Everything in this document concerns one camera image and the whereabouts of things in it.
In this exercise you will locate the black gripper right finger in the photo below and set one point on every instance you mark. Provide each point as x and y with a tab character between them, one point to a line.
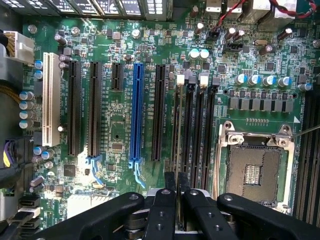
212	220

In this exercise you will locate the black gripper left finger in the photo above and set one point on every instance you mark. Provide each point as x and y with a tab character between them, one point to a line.
160	215

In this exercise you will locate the black RAM slot grey latch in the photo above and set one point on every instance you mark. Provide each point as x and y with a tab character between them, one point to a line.
209	130
188	125

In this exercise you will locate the long black expansion slot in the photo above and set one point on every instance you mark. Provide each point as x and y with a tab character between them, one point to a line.
74	107
159	112
94	110

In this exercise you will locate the blue expansion slot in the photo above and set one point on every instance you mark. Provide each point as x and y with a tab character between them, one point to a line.
137	112

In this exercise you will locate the short black expansion slot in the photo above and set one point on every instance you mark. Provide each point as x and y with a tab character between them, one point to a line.
117	77

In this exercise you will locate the white PCI expansion slot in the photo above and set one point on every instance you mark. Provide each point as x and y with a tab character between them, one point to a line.
51	100

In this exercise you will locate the silver CPU socket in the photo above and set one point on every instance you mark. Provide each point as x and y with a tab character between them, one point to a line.
252	172

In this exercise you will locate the silver finned heatsink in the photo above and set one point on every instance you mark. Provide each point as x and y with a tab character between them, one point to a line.
85	202

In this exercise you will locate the green motherboard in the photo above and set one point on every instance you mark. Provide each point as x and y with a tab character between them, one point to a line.
115	120

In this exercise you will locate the grey choke row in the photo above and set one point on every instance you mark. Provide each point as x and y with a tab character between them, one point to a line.
260	104

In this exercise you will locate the thin metal locking lever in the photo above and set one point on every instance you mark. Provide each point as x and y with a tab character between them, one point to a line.
306	131

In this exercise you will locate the black SATA connector stack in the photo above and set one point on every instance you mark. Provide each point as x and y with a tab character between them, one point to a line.
28	205

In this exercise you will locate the metal rear port block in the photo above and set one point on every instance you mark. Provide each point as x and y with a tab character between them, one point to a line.
270	15

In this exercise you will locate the white power connector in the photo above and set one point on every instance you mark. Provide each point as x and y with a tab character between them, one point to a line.
23	47

